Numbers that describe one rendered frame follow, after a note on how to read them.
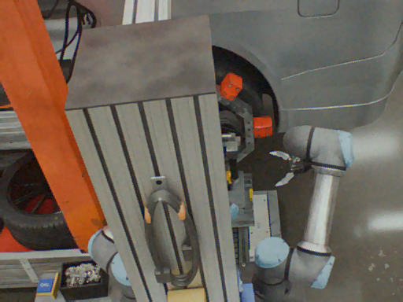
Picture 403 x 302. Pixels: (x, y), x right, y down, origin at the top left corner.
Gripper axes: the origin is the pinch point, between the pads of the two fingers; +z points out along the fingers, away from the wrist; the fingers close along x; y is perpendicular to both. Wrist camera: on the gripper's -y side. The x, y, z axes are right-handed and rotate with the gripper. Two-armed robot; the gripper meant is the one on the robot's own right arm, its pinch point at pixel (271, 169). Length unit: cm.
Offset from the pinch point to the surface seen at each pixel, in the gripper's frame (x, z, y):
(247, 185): -13, 25, -82
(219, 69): -48, 14, 11
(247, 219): 10, 26, -69
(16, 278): 26, 149, -25
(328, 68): -41, -33, 2
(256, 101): -35.3, 2.0, -5.4
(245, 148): -17.5, 12.7, -18.2
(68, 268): 29, 100, 6
